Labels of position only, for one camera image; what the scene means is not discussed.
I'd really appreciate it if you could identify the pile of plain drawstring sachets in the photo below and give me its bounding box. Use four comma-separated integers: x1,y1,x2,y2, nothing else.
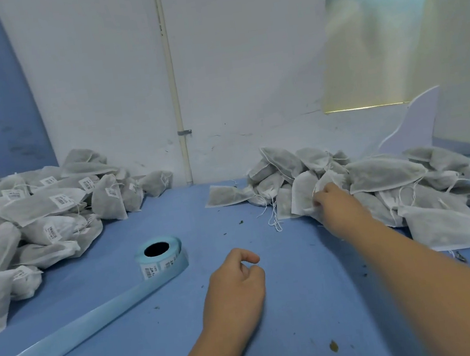
199,122,470,280

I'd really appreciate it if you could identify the white wall pipe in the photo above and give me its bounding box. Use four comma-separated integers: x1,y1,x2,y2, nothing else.
153,0,195,188

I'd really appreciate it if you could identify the person's left hand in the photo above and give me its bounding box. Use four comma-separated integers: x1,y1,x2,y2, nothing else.
193,245,272,339

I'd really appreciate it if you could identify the blue label backing strip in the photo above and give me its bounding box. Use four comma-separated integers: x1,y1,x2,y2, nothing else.
0,256,200,356

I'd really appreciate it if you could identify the pile of labelled drawstring sachets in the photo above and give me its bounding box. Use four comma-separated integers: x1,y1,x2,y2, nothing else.
0,138,190,335

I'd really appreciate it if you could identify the white unlabelled herb sachet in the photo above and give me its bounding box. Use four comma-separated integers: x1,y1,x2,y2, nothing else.
287,166,353,225

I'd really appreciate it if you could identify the pale curved board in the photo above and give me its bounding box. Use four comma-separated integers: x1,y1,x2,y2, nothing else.
372,85,448,159

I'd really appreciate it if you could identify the person's right forearm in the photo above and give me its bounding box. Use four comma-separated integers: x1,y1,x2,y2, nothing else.
343,206,470,356

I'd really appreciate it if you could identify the frosted window pane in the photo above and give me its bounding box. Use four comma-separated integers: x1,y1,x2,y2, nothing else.
309,0,445,115

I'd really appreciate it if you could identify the blue sticker label roll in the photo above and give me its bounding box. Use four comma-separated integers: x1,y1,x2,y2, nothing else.
133,233,191,282

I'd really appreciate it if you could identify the person's right hand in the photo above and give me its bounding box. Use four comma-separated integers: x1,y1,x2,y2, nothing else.
311,178,376,244

